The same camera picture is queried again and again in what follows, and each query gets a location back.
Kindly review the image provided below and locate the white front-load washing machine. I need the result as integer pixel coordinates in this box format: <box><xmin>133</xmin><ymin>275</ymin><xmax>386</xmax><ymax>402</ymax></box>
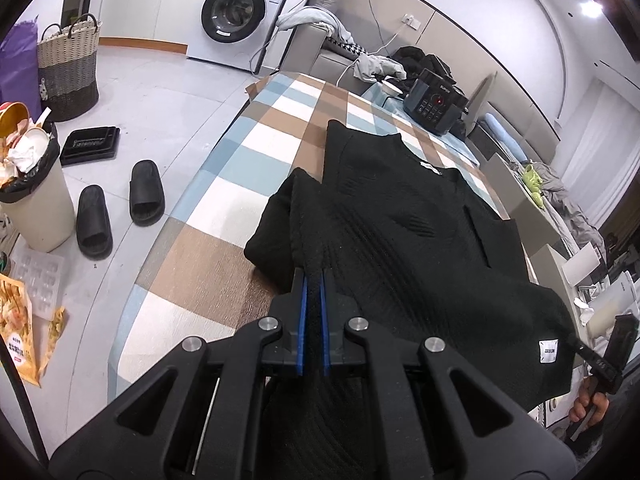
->
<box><xmin>186</xmin><ymin>0</ymin><xmax>285</xmax><ymax>74</ymax></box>

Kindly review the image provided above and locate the white electric kettle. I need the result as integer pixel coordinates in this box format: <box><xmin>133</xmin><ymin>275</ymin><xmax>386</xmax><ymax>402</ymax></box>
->
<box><xmin>586</xmin><ymin>271</ymin><xmax>639</xmax><ymax>340</ymax></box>

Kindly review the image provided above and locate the beige trash bin with bag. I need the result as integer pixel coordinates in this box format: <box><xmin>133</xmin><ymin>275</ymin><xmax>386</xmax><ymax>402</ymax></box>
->
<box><xmin>1</xmin><ymin>102</ymin><xmax>75</xmax><ymax>252</ymax></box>

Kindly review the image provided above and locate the black plastic tray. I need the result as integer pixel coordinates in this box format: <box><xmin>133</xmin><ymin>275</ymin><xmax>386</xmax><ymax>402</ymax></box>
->
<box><xmin>60</xmin><ymin>126</ymin><xmax>120</xmax><ymax>167</ymax></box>

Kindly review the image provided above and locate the grey cloth on sofa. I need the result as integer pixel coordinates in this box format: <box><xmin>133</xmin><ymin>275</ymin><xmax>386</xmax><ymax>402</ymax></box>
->
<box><xmin>276</xmin><ymin>6</ymin><xmax>356</xmax><ymax>44</ymax></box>

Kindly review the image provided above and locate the clear plastic blister tray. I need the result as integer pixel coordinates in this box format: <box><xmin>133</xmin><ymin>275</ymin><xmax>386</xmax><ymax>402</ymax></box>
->
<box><xmin>11</xmin><ymin>248</ymin><xmax>65</xmax><ymax>321</ymax></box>

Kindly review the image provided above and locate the checkered blue brown tablecloth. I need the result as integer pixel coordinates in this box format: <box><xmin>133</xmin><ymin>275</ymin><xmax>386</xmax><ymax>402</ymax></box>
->
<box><xmin>106</xmin><ymin>74</ymin><xmax>508</xmax><ymax>399</ymax></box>

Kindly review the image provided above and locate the orange snack bag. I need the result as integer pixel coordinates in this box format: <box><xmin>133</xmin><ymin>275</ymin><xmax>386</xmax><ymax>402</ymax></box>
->
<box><xmin>1</xmin><ymin>274</ymin><xmax>66</xmax><ymax>387</ymax></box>

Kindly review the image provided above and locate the black slipper far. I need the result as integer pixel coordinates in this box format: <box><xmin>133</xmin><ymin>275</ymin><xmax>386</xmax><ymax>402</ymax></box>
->
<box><xmin>129</xmin><ymin>159</ymin><xmax>165</xmax><ymax>226</ymax></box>

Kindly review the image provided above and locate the crumpled grey fabric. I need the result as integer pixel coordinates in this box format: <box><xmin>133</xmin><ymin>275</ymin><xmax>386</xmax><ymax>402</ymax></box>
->
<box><xmin>533</xmin><ymin>162</ymin><xmax>606</xmax><ymax>261</ymax></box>

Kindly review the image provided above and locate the grey sofa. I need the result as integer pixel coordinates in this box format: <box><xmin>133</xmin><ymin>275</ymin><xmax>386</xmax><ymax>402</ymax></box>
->
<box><xmin>280</xmin><ymin>24</ymin><xmax>370</xmax><ymax>96</ymax></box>

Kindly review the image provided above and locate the black clothes pile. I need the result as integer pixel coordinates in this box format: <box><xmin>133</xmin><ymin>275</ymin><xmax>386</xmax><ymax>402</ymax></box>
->
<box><xmin>392</xmin><ymin>46</ymin><xmax>457</xmax><ymax>84</ymax></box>

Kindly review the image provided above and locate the purple bag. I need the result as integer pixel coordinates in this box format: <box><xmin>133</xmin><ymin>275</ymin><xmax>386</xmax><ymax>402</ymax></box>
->
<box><xmin>0</xmin><ymin>21</ymin><xmax>41</xmax><ymax>118</ymax></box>

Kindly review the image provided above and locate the black slipper near bin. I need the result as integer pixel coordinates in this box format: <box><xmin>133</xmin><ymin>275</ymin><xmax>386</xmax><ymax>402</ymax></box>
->
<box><xmin>76</xmin><ymin>184</ymin><xmax>113</xmax><ymax>260</ymax></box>

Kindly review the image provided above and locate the woven laundry basket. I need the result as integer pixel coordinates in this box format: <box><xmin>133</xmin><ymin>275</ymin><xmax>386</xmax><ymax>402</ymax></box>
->
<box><xmin>37</xmin><ymin>13</ymin><xmax>102</xmax><ymax>122</ymax></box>

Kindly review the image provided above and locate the black knit garment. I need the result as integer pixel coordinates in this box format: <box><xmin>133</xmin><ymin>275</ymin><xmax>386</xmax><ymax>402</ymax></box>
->
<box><xmin>244</xmin><ymin>120</ymin><xmax>574</xmax><ymax>410</ymax></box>

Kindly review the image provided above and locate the yellow-green toy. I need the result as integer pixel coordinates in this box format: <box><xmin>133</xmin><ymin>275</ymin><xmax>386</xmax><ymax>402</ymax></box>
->
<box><xmin>521</xmin><ymin>164</ymin><xmax>544</xmax><ymax>209</ymax></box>

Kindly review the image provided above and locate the white wall socket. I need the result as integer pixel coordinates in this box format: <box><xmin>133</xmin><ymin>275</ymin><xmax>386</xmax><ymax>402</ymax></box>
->
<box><xmin>401</xmin><ymin>14</ymin><xmax>421</xmax><ymax>30</ymax></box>

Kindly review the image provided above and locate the dark electric pressure cooker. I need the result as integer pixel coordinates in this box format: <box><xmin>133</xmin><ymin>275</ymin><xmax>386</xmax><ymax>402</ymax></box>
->
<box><xmin>402</xmin><ymin>70</ymin><xmax>469</xmax><ymax>134</ymax></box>

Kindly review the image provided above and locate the person's right hand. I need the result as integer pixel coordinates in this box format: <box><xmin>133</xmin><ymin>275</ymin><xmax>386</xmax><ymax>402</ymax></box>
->
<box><xmin>568</xmin><ymin>376</ymin><xmax>610</xmax><ymax>427</ymax></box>

